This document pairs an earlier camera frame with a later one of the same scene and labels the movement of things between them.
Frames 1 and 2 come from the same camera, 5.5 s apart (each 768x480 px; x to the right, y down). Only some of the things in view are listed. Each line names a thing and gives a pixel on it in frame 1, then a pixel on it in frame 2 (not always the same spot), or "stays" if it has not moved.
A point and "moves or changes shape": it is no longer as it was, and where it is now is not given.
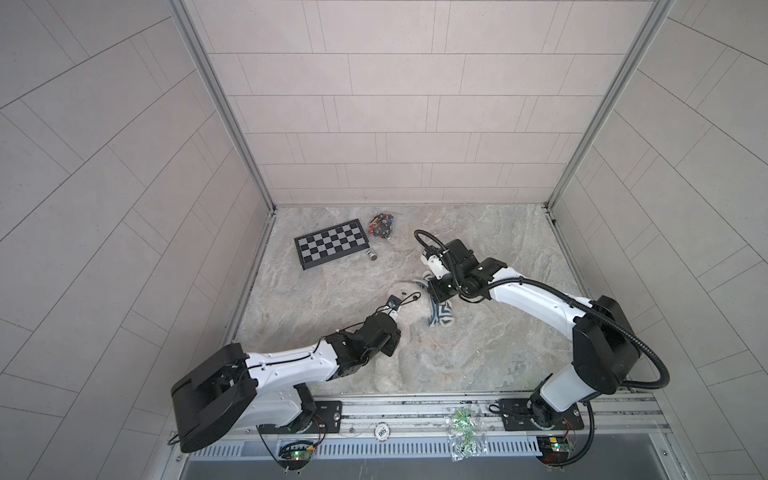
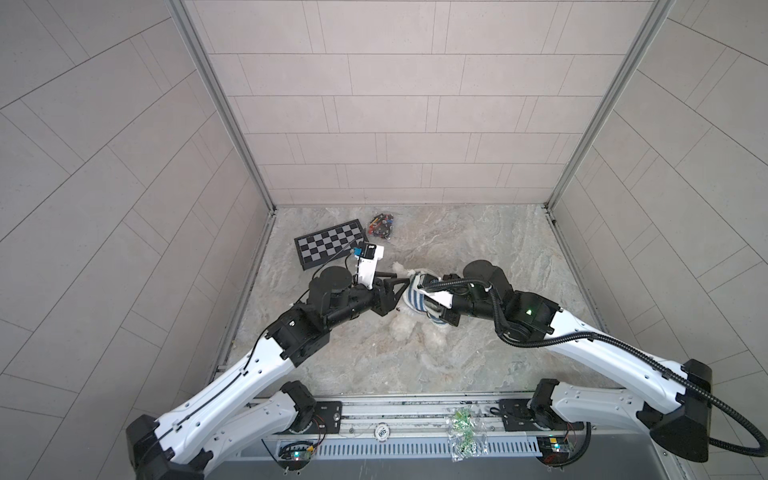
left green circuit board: [295, 455] stays
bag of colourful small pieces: [380, 225] stays
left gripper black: [390, 335] -> [380, 294]
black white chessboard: [331, 243] stays
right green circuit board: [553, 449] stays
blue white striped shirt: [438, 312] moves or changes shape
